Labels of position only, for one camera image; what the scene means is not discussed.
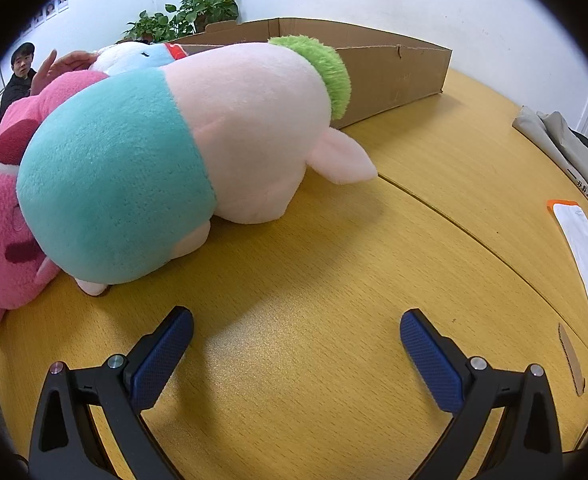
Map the light blue plush toy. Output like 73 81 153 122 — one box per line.
90 41 187 77

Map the cardboard box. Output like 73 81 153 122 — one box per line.
174 17 453 131

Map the grey cloth bag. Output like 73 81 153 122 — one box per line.
512 106 588 218

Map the teal and pink plush toy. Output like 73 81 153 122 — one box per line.
16 35 379 296

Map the potted green plant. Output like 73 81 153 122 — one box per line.
166 0 239 36
123 10 177 43

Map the white paper orange edge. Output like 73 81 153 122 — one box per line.
547 200 588 350

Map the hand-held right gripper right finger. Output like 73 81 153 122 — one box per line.
400 309 563 480

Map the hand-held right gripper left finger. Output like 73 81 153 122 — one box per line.
28 306 195 480

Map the cardboard strip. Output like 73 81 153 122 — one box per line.
558 322 587 397

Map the row of wall photos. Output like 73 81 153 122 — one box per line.
33 0 70 27

